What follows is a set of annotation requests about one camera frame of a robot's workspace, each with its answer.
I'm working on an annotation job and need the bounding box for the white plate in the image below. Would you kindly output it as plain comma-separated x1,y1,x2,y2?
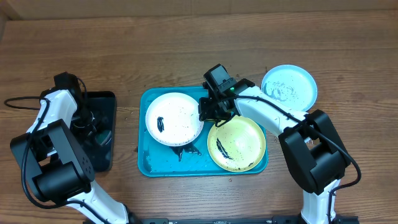
145,92,204,147

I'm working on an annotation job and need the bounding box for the light blue plate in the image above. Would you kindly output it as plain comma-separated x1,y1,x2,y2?
261,65,318,111

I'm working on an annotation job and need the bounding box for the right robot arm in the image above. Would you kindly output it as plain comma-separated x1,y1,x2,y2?
198,78,361,223

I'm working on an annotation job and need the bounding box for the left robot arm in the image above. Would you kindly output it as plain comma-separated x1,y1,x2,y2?
10,72,141,224

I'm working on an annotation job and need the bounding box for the black water tray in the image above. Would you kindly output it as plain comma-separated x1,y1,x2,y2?
73,91,117,172

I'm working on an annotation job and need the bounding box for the teal plastic tray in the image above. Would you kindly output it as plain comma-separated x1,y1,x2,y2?
137,85,269,178

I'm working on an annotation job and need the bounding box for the yellow-green plate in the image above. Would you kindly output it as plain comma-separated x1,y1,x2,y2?
207,116,267,173

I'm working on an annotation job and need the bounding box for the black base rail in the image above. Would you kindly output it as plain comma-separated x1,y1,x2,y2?
139,216,360,224

